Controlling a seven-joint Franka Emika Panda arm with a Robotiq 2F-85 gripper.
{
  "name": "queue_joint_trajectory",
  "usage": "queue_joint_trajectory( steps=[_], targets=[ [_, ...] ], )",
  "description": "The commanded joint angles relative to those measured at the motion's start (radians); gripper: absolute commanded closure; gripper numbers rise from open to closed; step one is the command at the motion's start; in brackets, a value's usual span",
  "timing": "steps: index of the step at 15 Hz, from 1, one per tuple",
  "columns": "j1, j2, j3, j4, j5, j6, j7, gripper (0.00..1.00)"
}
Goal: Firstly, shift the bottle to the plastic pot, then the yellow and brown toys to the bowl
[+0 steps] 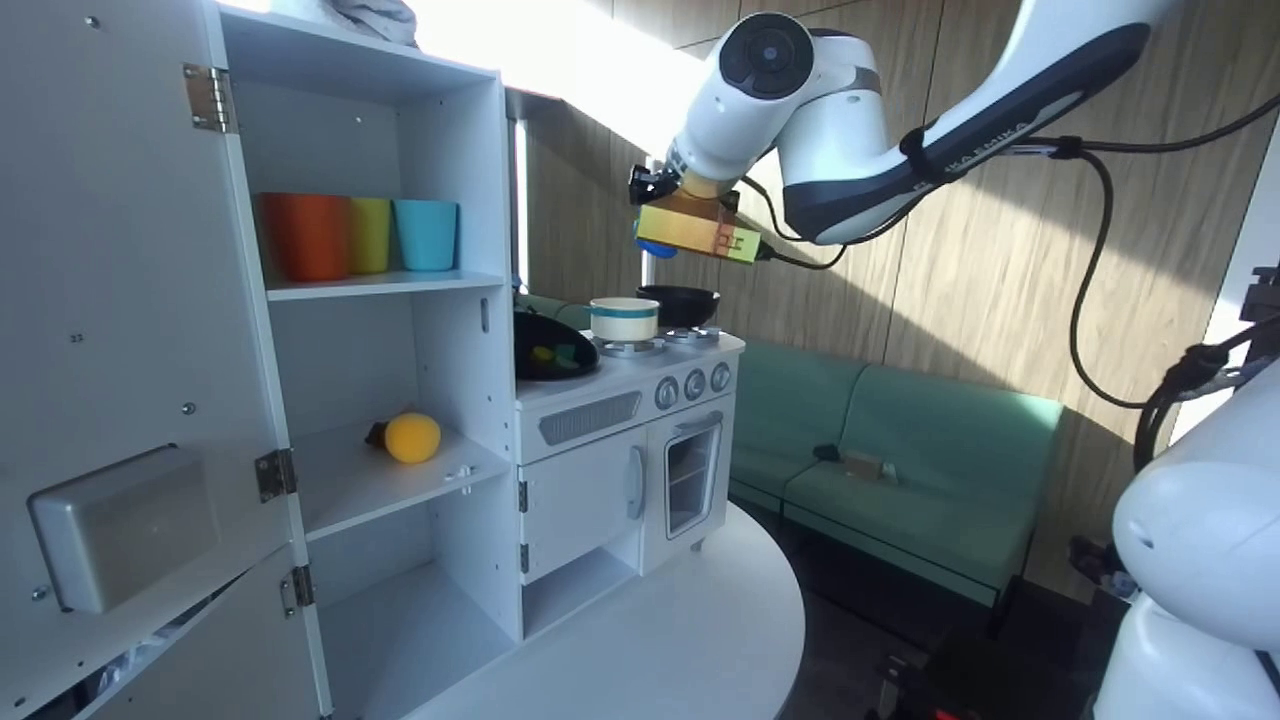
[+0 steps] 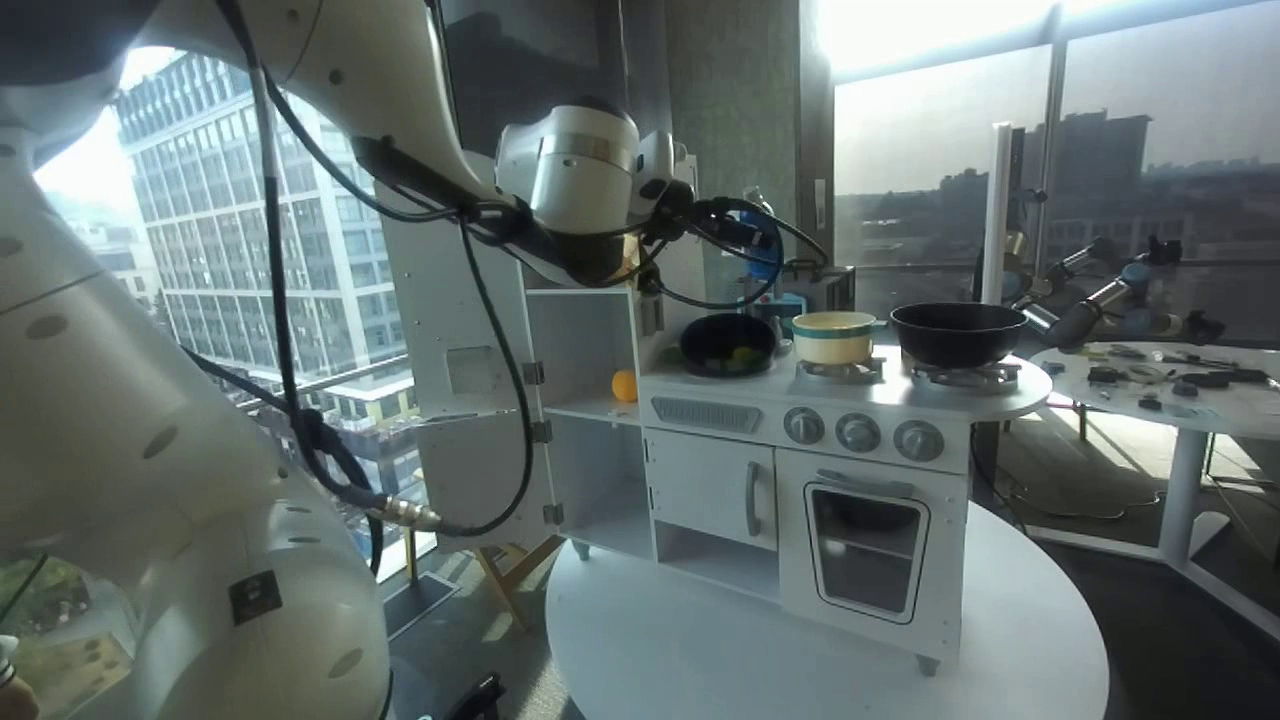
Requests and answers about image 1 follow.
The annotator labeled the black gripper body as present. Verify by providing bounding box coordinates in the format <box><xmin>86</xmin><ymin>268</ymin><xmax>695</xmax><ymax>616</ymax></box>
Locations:
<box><xmin>625</xmin><ymin>155</ymin><xmax>676</xmax><ymax>209</ymax></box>

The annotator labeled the yellow round toy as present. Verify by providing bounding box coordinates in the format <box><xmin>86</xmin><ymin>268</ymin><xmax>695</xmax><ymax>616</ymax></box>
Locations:
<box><xmin>379</xmin><ymin>410</ymin><xmax>446</xmax><ymax>470</ymax></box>

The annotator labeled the white plastic pot teal stripe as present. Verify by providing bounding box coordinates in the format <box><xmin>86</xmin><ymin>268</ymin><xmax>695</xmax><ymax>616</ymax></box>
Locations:
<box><xmin>586</xmin><ymin>292</ymin><xmax>665</xmax><ymax>349</ymax></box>

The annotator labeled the black toy pot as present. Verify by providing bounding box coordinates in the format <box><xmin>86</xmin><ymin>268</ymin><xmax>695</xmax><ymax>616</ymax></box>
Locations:
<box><xmin>510</xmin><ymin>309</ymin><xmax>605</xmax><ymax>386</ymax></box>

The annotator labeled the black frying pan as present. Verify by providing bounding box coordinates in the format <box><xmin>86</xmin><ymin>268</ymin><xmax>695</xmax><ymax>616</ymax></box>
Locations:
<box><xmin>634</xmin><ymin>286</ymin><xmax>724</xmax><ymax>334</ymax></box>

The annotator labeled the white toy kitchen cabinet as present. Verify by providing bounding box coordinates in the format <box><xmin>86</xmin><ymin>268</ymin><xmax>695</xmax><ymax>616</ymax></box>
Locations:
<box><xmin>213</xmin><ymin>0</ymin><xmax>747</xmax><ymax>720</ymax></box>

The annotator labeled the light blue plastic cup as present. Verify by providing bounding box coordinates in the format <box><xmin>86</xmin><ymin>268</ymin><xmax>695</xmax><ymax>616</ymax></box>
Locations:
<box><xmin>392</xmin><ymin>198</ymin><xmax>463</xmax><ymax>276</ymax></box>

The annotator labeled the yellow-green plastic cup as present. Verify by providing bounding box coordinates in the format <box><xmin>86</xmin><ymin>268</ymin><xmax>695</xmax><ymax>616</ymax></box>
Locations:
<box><xmin>347</xmin><ymin>198</ymin><xmax>397</xmax><ymax>280</ymax></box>

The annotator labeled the white oven door with window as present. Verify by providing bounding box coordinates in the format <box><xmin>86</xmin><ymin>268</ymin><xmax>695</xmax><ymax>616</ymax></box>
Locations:
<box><xmin>660</xmin><ymin>413</ymin><xmax>733</xmax><ymax>535</ymax></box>

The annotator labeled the orange plastic cup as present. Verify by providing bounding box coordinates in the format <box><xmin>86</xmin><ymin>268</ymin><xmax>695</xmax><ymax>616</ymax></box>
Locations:
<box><xmin>256</xmin><ymin>191</ymin><xmax>354</xmax><ymax>288</ymax></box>

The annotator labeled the small brown object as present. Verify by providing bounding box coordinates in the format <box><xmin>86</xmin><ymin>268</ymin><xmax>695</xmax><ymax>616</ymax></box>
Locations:
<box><xmin>843</xmin><ymin>453</ymin><xmax>900</xmax><ymax>487</ymax></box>

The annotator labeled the green sofa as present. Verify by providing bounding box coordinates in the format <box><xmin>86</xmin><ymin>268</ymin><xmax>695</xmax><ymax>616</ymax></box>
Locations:
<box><xmin>728</xmin><ymin>342</ymin><xmax>1070</xmax><ymax>614</ymax></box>

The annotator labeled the silver door hinge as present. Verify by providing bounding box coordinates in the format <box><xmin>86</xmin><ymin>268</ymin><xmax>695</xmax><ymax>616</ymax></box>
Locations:
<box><xmin>251</xmin><ymin>448</ymin><xmax>304</xmax><ymax>508</ymax></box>
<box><xmin>276</xmin><ymin>563</ymin><xmax>320</xmax><ymax>619</ymax></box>
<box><xmin>178</xmin><ymin>59</ymin><xmax>236</xmax><ymax>136</ymax></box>

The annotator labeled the round white table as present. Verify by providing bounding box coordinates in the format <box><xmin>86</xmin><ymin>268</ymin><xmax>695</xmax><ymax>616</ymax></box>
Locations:
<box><xmin>397</xmin><ymin>495</ymin><xmax>810</xmax><ymax>720</ymax></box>

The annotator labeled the tall white cabinet door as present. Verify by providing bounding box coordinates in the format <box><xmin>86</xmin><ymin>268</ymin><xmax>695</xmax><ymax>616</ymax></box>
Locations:
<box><xmin>0</xmin><ymin>0</ymin><xmax>304</xmax><ymax>720</ymax></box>

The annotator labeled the short white cabinet door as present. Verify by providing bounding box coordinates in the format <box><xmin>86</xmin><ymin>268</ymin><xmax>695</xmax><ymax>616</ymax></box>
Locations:
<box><xmin>70</xmin><ymin>546</ymin><xmax>337</xmax><ymax>720</ymax></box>

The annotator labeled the white cupboard door grey handle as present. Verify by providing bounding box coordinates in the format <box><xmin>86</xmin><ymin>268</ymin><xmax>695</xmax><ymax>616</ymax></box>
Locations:
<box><xmin>514</xmin><ymin>434</ymin><xmax>656</xmax><ymax>580</ymax></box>

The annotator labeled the black arm base cable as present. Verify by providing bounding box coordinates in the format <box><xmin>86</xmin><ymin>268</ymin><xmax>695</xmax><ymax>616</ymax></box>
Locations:
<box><xmin>1017</xmin><ymin>91</ymin><xmax>1280</xmax><ymax>472</ymax></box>

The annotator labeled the black stand bracket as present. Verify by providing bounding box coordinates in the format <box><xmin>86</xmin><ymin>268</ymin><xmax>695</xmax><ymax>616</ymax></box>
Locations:
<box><xmin>1236</xmin><ymin>265</ymin><xmax>1280</xmax><ymax>352</ymax></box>

